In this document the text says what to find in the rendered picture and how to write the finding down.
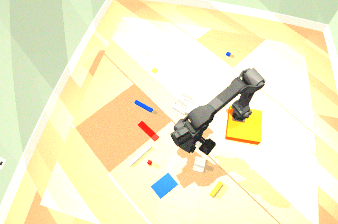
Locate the blue flat rectangular plate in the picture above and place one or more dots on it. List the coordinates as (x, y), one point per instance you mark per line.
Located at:
(164, 185)

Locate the blue rectangular bar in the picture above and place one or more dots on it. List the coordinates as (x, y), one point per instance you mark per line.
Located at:
(143, 106)

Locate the red flat bar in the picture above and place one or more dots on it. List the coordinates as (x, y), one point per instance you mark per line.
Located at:
(148, 131)

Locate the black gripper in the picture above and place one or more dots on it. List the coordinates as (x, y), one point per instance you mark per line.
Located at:
(207, 144)

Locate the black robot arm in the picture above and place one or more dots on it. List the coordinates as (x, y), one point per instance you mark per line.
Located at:
(200, 117)

